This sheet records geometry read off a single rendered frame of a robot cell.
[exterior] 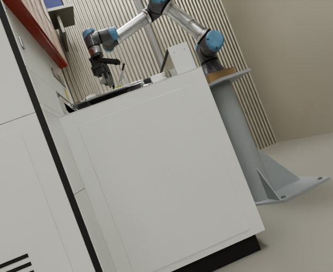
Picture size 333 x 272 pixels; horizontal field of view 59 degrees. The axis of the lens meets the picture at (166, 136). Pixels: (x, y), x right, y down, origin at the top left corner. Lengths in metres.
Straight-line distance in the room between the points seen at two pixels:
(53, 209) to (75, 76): 3.09
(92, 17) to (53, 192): 3.50
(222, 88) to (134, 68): 2.33
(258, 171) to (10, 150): 1.41
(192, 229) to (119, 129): 0.51
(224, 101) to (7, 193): 1.34
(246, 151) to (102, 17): 3.01
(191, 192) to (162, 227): 0.18
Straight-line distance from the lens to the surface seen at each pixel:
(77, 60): 4.10
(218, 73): 1.95
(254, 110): 4.57
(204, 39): 1.89
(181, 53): 1.37
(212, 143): 1.26
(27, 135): 1.08
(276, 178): 2.12
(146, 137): 1.22
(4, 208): 1.11
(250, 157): 1.94
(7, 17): 1.20
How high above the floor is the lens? 0.56
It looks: 1 degrees up
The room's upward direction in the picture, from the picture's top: 21 degrees counter-clockwise
